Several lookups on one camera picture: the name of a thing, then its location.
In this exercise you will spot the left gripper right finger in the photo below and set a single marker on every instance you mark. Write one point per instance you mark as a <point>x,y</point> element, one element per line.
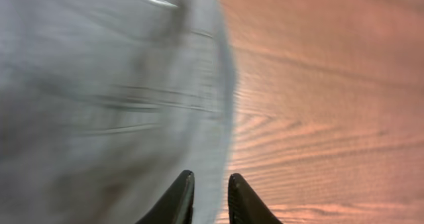
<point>245,206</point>

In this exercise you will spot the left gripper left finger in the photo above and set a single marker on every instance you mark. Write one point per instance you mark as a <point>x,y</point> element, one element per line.
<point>175,206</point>

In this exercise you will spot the grey shorts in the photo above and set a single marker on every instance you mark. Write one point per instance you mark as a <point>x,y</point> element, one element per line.
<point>105,102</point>

